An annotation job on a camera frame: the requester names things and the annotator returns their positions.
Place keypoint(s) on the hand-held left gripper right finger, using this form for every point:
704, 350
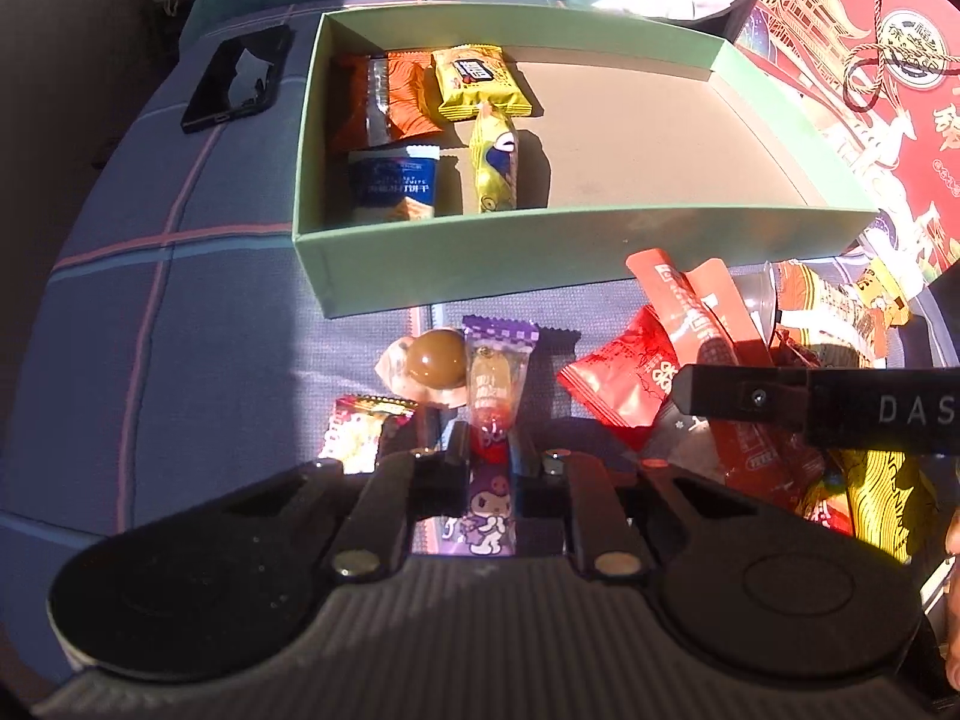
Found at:
551, 495

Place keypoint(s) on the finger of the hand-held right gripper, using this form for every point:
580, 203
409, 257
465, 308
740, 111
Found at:
735, 394

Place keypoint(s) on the red long stick packet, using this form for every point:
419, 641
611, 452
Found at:
675, 292
724, 300

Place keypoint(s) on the person's right hand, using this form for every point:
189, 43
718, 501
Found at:
954, 652

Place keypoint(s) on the yellow wavy-line snack packet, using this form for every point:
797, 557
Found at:
885, 502

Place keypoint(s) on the red cream patterned snack packet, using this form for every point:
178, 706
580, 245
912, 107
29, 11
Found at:
840, 300

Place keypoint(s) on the yellow dark-label snack packet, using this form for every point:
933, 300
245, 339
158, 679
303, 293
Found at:
480, 86

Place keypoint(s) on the green cardboard box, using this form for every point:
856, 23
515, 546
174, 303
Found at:
562, 247

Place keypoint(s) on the red yellow small snack packet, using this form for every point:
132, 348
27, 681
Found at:
352, 435

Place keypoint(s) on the red printed gift bag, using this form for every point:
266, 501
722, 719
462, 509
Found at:
825, 15

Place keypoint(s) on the brown braised egg packet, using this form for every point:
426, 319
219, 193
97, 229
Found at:
435, 356

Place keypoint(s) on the plaid bed sheet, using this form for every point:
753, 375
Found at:
150, 277

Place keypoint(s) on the orange snack packet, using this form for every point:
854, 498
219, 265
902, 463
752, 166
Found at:
405, 90

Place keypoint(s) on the red square snack packet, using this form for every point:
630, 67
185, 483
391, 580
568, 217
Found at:
622, 382

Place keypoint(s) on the white blue biscuit packet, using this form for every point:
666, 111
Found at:
390, 187

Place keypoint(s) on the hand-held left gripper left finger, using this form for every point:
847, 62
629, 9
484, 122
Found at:
457, 457

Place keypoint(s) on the long yellow blue candy packet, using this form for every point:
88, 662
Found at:
491, 180

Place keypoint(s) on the purple cartoon candy packet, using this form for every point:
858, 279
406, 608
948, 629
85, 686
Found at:
491, 510

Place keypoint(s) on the black smartphone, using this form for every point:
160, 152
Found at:
217, 90

